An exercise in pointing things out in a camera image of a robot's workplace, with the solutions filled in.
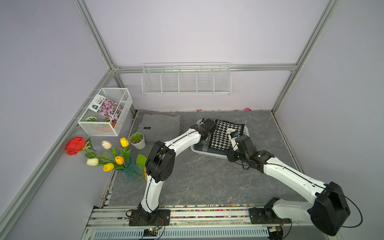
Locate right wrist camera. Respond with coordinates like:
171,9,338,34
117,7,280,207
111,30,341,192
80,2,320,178
227,128,240,151

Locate grey scarf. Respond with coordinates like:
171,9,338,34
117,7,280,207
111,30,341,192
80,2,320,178
138,114,182,142

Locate artificial tulip bouquet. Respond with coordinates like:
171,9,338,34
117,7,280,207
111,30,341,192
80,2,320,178
81,138,148,181

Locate small houndstooth scarf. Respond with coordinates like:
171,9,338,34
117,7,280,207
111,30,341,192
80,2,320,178
209,119,245,151

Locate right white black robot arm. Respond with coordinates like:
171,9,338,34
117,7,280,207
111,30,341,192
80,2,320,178
226,133,351,236

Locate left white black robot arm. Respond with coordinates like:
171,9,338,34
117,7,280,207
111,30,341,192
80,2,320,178
138,119,216,223

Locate flower seed packet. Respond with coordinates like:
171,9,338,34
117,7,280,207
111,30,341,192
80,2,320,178
88,94,123,121

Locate small potted green plant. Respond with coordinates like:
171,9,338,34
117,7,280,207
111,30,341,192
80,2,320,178
129,132,146,150

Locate navy blue striped scarf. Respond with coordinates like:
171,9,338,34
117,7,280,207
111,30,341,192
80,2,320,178
191,142,227,158

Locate white plastic perforated basket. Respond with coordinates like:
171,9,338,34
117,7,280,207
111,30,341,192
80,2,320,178
191,119,249,160

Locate red artificial rose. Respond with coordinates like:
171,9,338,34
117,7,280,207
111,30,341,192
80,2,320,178
65,137,87,156

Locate white wire wall shelf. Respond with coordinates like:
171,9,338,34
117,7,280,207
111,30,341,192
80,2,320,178
141,65,232,95

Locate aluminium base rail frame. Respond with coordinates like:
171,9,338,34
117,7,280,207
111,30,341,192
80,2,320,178
81,205,343,240

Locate white wire side basket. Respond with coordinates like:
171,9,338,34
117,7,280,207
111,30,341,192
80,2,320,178
78,88,133,137

